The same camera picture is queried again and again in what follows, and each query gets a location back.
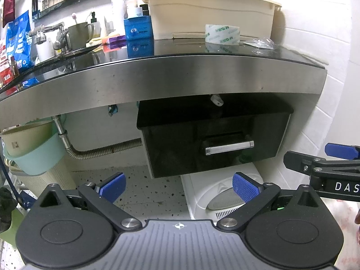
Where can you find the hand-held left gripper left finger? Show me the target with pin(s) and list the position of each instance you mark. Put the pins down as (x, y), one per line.
(114, 187)

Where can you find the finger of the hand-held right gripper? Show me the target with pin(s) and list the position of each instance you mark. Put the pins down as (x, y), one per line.
(341, 150)
(298, 160)

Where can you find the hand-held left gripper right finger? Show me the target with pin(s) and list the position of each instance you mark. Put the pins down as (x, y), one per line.
(244, 187)

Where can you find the black drawer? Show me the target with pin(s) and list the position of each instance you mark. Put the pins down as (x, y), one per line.
(174, 146)

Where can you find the clear tape roll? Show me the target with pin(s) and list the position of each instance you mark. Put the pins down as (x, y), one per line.
(222, 38)

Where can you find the blue jar with eyes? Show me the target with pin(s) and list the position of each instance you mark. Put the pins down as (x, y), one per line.
(137, 29)

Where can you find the pink patterned clothing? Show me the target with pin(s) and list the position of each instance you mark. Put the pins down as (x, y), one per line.
(350, 211)

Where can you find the metal drain pipe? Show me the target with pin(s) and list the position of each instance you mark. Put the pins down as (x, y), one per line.
(92, 153)

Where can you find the white plastic appliance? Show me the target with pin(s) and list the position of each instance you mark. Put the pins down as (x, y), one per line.
(197, 191)

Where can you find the beige laundry basket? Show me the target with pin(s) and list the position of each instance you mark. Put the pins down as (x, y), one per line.
(59, 177)

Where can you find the green plastic basin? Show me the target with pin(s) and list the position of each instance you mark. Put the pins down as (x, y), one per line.
(36, 157)

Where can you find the blue metal rack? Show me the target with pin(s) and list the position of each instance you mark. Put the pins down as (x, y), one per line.
(25, 202)

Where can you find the white plastic knob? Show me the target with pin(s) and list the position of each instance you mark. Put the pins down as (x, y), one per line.
(216, 99)

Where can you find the beige plastic basin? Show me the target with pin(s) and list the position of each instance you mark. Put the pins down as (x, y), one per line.
(19, 140)

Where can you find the black cloth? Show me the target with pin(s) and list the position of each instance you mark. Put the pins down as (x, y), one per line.
(7, 205)

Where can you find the steel-edged black vanity counter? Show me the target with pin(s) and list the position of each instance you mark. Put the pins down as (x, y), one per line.
(168, 78)

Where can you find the clear plastic wrapper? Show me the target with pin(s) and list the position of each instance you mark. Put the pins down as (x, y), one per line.
(260, 43)

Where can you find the yellow soap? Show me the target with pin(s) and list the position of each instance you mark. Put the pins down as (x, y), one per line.
(95, 42)

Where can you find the purple plastic item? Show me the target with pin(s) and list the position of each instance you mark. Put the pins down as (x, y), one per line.
(116, 39)

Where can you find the white cup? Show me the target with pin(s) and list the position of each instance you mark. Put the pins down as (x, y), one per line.
(45, 50)

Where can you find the green mug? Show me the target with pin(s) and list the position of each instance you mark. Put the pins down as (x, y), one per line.
(78, 35)

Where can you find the metal faucet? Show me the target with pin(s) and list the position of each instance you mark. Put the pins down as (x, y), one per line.
(60, 38)

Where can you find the white pump bottle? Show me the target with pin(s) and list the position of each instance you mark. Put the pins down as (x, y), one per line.
(95, 28)

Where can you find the red packets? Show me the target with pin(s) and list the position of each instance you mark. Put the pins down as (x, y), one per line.
(5, 67)

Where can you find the toothbrush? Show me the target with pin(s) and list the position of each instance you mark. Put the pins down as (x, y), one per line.
(74, 17)

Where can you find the beige lidded storage box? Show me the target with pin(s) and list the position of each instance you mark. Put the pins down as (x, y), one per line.
(211, 8)

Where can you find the small white jar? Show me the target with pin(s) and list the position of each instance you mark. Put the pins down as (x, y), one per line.
(138, 12)

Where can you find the blue snack bag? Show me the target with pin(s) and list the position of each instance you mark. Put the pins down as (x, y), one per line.
(19, 33)

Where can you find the small black jar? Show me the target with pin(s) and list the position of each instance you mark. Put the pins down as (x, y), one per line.
(145, 9)

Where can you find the tall white bottle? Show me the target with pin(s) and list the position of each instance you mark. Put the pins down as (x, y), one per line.
(118, 5)

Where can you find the clear spray bottle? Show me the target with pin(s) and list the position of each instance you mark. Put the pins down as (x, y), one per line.
(131, 4)

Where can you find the red cloth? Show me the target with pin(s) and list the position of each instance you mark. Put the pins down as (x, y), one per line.
(8, 2)

